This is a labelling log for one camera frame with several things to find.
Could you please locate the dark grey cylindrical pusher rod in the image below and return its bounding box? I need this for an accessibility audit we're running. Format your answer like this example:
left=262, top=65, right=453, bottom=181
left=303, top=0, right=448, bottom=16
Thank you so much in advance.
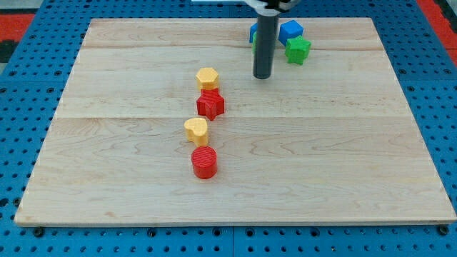
left=253, top=14, right=278, bottom=79

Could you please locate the yellow hexagon block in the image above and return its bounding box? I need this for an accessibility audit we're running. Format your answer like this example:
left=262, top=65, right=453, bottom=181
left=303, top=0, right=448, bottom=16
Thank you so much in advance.
left=196, top=67, right=219, bottom=90

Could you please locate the yellow heart block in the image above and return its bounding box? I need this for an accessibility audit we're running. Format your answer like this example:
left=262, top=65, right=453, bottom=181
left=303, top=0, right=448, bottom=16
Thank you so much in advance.
left=184, top=118, right=209, bottom=147

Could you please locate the green block behind rod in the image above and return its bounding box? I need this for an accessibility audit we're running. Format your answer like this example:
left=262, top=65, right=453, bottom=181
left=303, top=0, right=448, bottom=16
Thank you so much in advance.
left=251, top=32, right=257, bottom=55

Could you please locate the red star block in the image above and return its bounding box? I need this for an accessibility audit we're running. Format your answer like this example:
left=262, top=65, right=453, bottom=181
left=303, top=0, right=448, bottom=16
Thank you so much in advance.
left=196, top=89, right=225, bottom=121

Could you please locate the green star block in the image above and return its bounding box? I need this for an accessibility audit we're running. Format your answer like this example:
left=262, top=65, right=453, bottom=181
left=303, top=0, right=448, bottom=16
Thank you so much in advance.
left=285, top=36, right=311, bottom=65

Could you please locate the blue cube block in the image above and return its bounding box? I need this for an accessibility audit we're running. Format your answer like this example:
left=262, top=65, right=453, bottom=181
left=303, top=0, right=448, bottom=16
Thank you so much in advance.
left=278, top=20, right=304, bottom=46

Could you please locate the wooden board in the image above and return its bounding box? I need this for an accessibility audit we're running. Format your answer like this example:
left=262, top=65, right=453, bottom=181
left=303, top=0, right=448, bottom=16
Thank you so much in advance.
left=15, top=18, right=456, bottom=227

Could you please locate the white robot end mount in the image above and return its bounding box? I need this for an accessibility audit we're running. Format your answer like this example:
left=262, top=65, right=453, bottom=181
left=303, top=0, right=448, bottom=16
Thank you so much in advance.
left=243, top=0, right=301, bottom=16

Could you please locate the blue block behind rod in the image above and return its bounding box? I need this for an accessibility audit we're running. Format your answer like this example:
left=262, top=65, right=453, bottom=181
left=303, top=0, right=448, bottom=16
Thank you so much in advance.
left=249, top=23, right=258, bottom=44

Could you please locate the red cylinder block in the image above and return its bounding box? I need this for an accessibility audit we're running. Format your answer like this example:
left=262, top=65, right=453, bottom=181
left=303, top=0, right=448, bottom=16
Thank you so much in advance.
left=191, top=146, right=218, bottom=179

